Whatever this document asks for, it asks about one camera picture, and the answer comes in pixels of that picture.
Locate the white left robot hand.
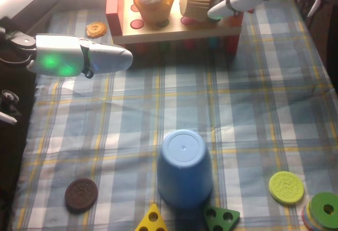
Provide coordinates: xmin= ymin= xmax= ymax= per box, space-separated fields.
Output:
xmin=0 ymin=0 xmax=134 ymax=80

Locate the cupcake with strawberries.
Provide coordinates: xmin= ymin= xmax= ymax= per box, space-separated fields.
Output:
xmin=179 ymin=0 xmax=230 ymax=22

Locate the cupcake with orange slices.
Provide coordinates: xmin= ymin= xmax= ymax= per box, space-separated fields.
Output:
xmin=132 ymin=0 xmax=175 ymax=25

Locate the orange wooden peg bench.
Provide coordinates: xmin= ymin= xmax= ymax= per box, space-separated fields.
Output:
xmin=105 ymin=0 xmax=244 ymax=56

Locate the tan flower biscuit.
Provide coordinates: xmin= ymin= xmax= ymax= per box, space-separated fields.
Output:
xmin=86 ymin=21 xmax=108 ymax=39

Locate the blue plaid tablecloth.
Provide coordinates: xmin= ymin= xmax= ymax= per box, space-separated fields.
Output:
xmin=12 ymin=0 xmax=338 ymax=231

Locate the brown sandwich cookie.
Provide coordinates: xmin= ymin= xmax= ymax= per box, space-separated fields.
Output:
xmin=64 ymin=178 xmax=99 ymax=213

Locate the blue plastic cup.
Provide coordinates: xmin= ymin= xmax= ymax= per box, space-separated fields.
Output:
xmin=156 ymin=129 xmax=213 ymax=210

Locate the yellow triangle block with holes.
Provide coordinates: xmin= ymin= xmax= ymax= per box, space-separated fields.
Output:
xmin=135 ymin=204 xmax=168 ymax=231

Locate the green sandwich cookie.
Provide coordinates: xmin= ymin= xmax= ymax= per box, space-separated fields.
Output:
xmin=268 ymin=171 xmax=305 ymax=205

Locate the green triangle block with holes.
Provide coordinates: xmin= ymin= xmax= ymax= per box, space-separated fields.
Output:
xmin=203 ymin=206 xmax=241 ymax=231

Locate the green wooden ring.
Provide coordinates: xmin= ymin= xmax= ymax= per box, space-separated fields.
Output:
xmin=308 ymin=191 xmax=338 ymax=229

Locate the pastel ring stack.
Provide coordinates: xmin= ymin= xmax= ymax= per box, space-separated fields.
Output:
xmin=301 ymin=201 xmax=327 ymax=231

